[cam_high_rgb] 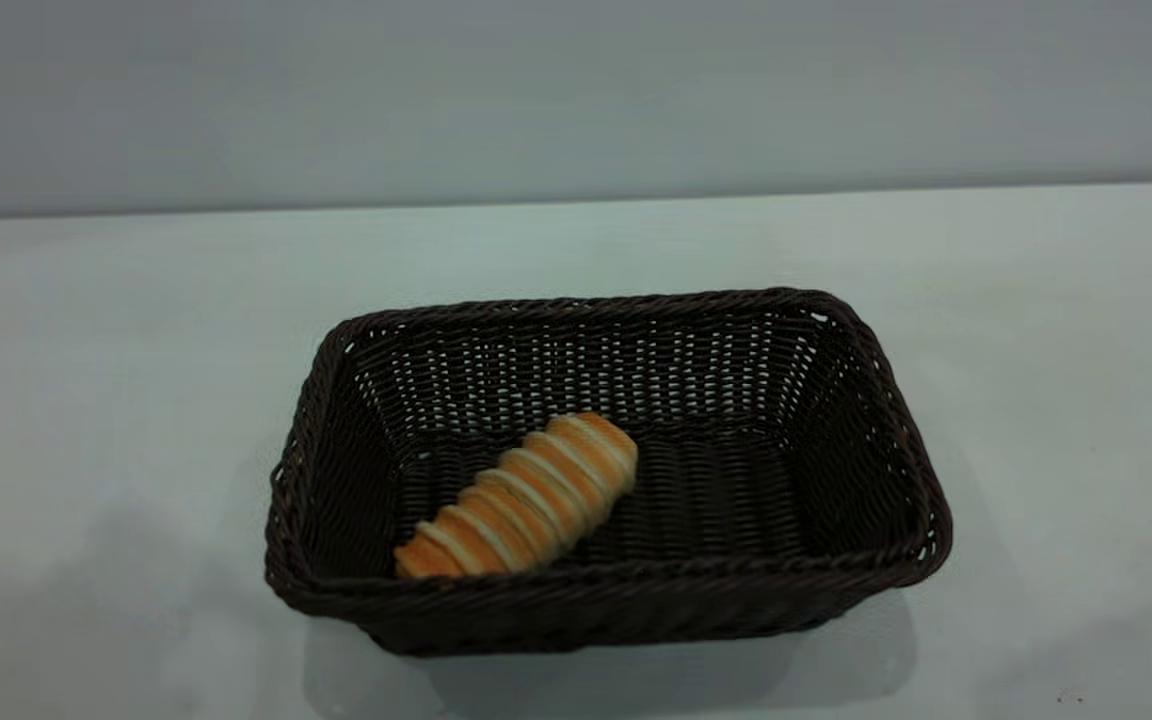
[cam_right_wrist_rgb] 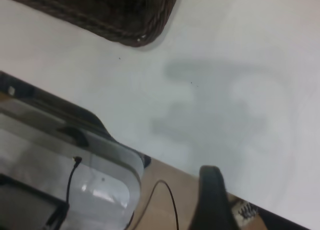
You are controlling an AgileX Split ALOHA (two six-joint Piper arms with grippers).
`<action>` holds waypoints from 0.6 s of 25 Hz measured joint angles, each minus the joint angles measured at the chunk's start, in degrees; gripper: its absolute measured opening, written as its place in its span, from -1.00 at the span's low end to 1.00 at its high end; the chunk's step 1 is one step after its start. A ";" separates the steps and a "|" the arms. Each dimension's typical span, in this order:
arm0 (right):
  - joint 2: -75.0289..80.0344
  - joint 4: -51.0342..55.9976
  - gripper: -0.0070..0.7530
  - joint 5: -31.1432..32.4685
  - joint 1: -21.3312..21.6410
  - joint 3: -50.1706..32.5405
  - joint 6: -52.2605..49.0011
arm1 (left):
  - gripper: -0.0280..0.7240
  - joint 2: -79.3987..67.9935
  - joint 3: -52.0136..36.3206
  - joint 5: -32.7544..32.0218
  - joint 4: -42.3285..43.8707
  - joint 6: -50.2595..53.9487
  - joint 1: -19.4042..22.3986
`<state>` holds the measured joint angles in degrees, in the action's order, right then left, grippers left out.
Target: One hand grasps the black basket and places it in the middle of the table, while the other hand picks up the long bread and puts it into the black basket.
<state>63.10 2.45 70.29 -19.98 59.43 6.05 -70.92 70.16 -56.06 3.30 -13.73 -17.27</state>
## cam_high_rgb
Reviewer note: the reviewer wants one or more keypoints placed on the ridged orange bread roll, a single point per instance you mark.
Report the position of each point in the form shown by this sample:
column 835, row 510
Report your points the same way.
column 526, row 500

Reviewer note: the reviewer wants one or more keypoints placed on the dark brown wicker basket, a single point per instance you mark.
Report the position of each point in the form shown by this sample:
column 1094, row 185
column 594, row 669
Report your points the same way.
column 736, row 520

